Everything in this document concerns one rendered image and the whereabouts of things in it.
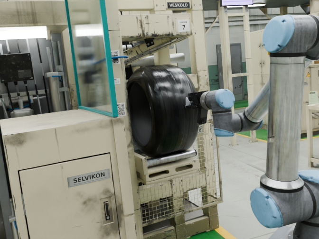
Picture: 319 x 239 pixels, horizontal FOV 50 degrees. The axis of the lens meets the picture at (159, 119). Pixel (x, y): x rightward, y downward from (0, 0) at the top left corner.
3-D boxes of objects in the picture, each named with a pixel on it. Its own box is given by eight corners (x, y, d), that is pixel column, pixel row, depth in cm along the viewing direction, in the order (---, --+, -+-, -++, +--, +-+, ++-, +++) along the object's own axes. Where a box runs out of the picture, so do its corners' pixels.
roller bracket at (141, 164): (144, 175, 190) (142, 158, 188) (119, 161, 226) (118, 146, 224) (149, 174, 191) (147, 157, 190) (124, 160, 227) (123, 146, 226)
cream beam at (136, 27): (109, 39, 213) (107, 14, 210) (98, 43, 235) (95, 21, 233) (193, 34, 238) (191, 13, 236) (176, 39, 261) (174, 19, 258)
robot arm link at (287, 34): (312, 228, 124) (327, 12, 108) (272, 239, 119) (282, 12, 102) (283, 209, 138) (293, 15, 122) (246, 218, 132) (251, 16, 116)
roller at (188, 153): (145, 166, 193) (142, 159, 194) (143, 169, 197) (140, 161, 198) (198, 154, 207) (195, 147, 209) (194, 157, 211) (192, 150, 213)
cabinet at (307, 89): (300, 139, 595) (297, 66, 577) (278, 133, 650) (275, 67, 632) (341, 131, 624) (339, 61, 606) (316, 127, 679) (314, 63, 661)
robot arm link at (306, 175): (349, 218, 129) (349, 172, 127) (314, 228, 123) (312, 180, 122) (318, 205, 144) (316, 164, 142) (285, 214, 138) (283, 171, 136)
